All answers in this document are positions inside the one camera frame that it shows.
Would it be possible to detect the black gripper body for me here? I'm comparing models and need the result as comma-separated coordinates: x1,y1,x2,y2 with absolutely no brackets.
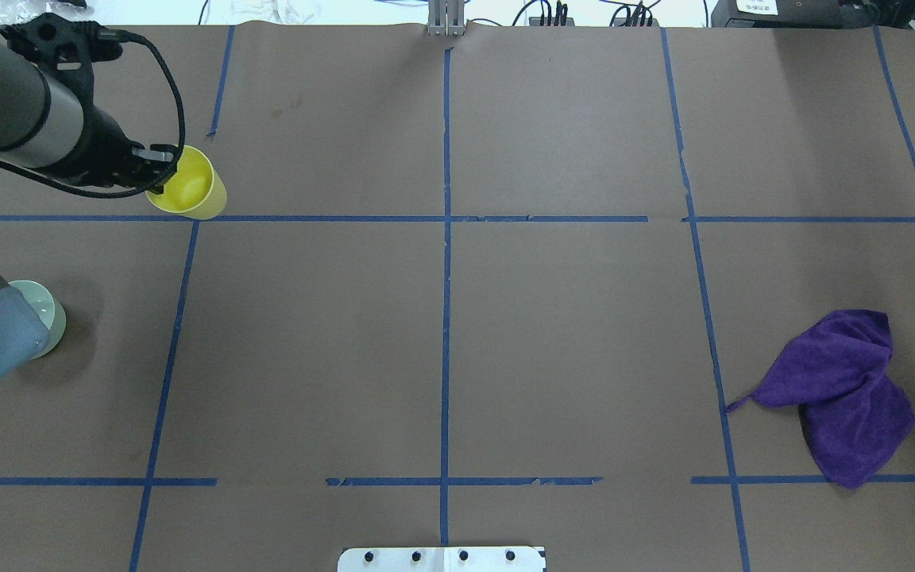
68,111,180,193

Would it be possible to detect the yellow plastic cup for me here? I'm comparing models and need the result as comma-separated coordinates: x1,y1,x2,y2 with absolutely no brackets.
146,145,228,221

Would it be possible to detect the purple cloth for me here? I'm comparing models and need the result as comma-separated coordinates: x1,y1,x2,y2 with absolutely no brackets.
726,309,915,489

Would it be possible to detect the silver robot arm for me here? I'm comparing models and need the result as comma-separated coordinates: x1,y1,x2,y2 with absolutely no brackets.
0,12,185,379

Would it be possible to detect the green ceramic bowl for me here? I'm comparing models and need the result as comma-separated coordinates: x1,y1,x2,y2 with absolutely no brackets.
10,280,67,359

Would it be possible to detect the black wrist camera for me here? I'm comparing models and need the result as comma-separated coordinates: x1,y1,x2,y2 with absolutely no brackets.
0,12,124,75

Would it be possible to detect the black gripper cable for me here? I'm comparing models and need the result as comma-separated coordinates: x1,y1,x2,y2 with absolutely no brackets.
0,28,187,199

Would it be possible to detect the aluminium frame post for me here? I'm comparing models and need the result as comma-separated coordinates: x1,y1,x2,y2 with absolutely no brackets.
426,0,467,37

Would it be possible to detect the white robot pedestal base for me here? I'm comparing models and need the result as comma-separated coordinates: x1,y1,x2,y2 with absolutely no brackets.
337,546,547,571

